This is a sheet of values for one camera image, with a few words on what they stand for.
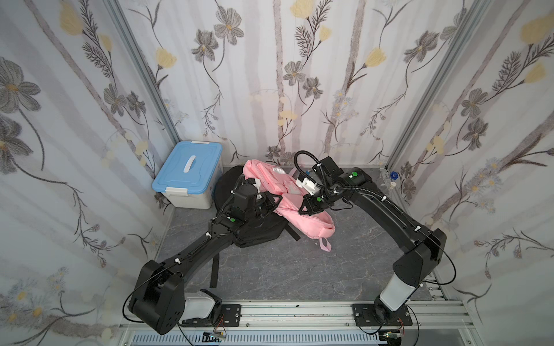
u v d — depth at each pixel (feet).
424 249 1.41
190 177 3.07
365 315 2.40
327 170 1.98
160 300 1.33
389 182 3.42
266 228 3.07
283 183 3.06
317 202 2.15
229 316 2.41
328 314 2.51
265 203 2.31
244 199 1.95
